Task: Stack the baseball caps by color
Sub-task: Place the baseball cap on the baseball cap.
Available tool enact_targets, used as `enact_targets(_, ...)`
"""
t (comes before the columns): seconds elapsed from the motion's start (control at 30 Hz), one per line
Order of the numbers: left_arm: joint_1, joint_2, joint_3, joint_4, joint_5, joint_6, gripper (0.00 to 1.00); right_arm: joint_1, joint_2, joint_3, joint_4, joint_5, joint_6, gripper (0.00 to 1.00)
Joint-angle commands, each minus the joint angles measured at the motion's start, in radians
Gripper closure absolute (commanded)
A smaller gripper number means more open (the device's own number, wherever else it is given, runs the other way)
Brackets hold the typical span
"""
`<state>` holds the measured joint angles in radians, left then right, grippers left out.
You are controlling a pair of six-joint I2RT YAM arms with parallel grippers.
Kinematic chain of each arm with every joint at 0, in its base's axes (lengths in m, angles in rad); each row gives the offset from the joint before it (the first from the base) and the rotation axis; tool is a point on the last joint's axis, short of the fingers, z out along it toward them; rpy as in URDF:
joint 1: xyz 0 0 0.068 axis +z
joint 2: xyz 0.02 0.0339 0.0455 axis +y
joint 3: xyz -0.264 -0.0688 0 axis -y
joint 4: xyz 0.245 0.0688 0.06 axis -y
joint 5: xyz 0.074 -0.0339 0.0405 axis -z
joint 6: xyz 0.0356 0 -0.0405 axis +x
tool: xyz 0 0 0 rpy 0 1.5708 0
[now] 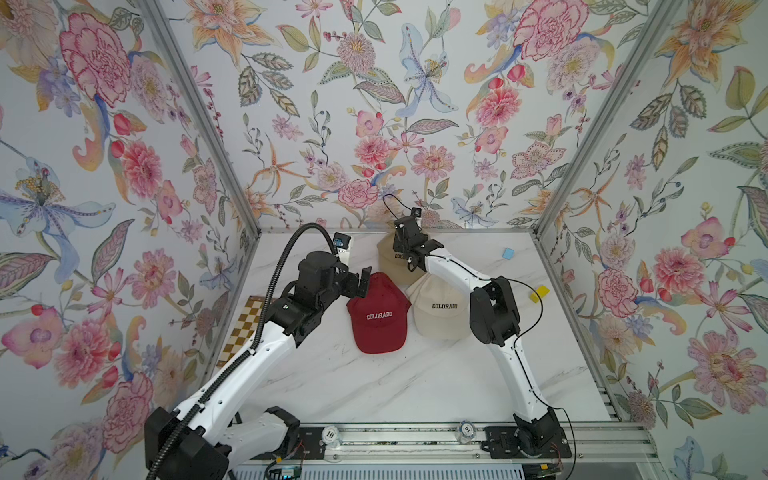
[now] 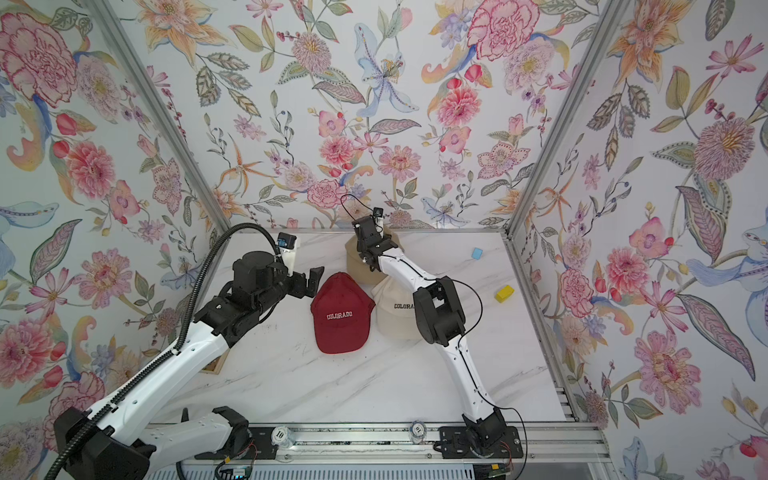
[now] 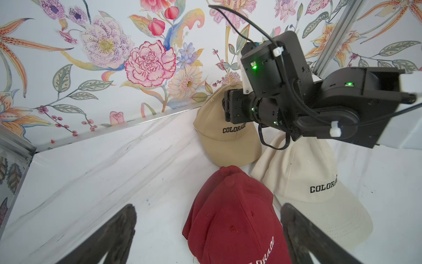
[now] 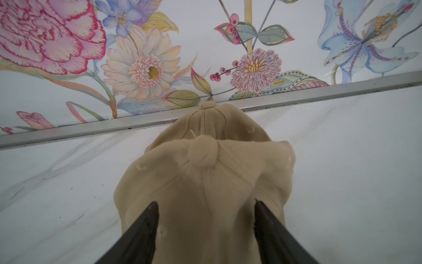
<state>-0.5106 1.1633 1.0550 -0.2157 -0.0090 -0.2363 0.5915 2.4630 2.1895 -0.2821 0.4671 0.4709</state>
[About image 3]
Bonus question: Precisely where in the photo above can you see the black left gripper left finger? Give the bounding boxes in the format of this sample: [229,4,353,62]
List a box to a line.
[58,204,137,264]

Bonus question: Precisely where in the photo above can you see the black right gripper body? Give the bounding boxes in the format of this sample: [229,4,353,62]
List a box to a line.
[222,31,313,132]

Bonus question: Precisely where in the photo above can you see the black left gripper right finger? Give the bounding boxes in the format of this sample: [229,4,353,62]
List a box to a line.
[280,203,360,264]

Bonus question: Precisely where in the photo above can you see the cream Colorado baseball cap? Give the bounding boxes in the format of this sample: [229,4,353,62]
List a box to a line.
[251,133,373,249]

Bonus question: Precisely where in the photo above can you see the maroon cap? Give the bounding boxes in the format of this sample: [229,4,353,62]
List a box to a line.
[182,166,291,264]

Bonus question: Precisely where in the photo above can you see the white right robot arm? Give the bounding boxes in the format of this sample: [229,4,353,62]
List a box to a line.
[222,31,422,148]

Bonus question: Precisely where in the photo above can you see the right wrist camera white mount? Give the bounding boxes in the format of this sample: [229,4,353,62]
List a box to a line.
[237,57,253,95]

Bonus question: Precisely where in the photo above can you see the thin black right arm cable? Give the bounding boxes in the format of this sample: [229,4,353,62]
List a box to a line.
[207,4,422,151]

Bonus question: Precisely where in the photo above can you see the aluminium corner frame post right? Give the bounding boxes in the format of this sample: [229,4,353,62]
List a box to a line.
[312,0,365,77]

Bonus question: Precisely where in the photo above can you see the aluminium corner frame post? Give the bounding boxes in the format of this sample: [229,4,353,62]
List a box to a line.
[312,0,365,77]
[1,124,36,159]

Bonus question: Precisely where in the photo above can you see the aluminium corner frame post left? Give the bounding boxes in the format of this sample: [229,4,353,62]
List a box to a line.
[1,124,36,159]

